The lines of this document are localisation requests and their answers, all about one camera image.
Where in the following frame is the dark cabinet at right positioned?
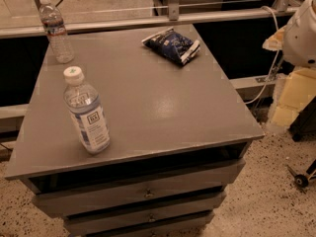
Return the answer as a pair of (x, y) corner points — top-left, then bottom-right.
(289, 97), (316, 141)

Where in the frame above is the metal railing frame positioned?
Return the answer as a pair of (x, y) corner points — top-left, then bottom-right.
(0, 0), (316, 40)

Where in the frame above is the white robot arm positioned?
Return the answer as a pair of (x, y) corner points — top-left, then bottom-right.
(263, 0), (316, 68)

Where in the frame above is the clear water bottle red label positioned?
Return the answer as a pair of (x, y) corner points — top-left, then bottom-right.
(39, 0), (74, 64)

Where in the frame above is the black caster wheel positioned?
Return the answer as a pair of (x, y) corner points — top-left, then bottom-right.
(287, 165), (309, 188)

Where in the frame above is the grey drawer cabinet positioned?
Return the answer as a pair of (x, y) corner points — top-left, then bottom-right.
(4, 24), (266, 237)

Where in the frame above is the water bottle blue white label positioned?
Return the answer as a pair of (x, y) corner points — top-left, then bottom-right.
(63, 66), (110, 154)

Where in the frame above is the grey drawer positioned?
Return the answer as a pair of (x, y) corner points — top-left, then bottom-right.
(33, 159), (245, 217)
(85, 210), (215, 237)
(65, 187), (226, 237)

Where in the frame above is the middle grey drawer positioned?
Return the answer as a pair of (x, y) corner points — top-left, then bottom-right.
(65, 187), (226, 237)

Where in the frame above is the bottom grey drawer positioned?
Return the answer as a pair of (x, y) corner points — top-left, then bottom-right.
(85, 210), (215, 237)

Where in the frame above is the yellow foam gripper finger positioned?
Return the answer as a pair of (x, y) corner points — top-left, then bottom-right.
(262, 27), (284, 51)

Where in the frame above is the white cable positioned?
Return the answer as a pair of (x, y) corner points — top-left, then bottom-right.
(244, 5), (283, 106)

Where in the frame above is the top grey drawer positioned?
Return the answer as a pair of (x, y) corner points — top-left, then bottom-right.
(33, 159), (245, 217)

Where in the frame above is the blue chip bag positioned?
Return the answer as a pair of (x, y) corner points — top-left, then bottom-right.
(141, 27), (200, 66)

